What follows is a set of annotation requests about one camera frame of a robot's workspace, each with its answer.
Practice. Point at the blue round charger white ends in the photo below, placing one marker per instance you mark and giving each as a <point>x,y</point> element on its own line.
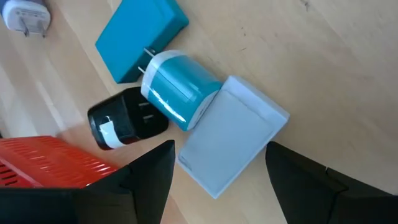
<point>180,90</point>

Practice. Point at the white wall charger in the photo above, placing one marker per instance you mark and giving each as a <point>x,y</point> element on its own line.
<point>25,15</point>

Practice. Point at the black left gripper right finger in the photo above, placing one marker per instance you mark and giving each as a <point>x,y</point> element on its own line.
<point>326,199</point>

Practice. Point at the red slotted plastic basket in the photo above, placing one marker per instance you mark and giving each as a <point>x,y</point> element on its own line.
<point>46,161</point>

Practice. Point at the pale grey flat box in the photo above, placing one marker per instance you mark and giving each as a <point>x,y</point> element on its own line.
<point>230,140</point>

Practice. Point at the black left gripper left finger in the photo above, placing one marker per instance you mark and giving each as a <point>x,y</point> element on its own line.
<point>93,205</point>

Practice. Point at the black charger with white label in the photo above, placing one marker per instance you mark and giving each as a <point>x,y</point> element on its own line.
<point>124,105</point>

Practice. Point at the teal rectangular box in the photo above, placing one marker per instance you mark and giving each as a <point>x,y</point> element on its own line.
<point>136,31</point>

